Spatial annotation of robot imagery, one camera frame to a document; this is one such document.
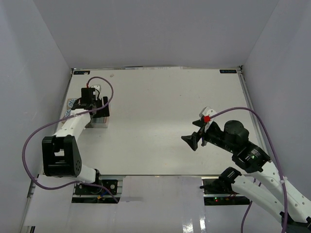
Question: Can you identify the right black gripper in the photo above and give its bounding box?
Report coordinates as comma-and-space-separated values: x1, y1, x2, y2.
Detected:
181, 118, 236, 154

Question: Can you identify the blue cleaning gel jar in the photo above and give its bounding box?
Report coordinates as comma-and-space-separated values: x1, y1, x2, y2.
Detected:
67, 99, 77, 110
64, 109, 71, 118

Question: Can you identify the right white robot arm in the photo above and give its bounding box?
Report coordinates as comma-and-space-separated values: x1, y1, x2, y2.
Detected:
181, 119, 311, 233

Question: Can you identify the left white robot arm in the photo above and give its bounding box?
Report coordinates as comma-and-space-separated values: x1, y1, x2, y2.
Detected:
42, 85, 110, 194

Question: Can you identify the clear compartment organizer tray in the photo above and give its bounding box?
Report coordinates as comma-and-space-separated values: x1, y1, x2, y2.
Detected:
65, 101, 109, 128

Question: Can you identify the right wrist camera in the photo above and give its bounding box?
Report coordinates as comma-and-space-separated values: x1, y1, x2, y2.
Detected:
199, 106, 217, 132

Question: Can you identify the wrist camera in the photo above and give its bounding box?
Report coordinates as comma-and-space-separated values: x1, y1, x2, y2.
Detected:
86, 84, 101, 95
199, 106, 217, 132

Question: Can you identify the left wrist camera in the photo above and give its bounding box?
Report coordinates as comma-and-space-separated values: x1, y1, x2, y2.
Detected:
86, 84, 101, 95

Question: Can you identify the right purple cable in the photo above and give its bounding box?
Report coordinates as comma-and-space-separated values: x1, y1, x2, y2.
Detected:
210, 107, 289, 233

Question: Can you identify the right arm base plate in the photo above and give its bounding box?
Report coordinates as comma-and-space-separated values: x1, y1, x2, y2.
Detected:
200, 178, 250, 206

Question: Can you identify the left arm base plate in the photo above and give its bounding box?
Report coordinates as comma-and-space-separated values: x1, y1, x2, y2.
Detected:
74, 179, 118, 196

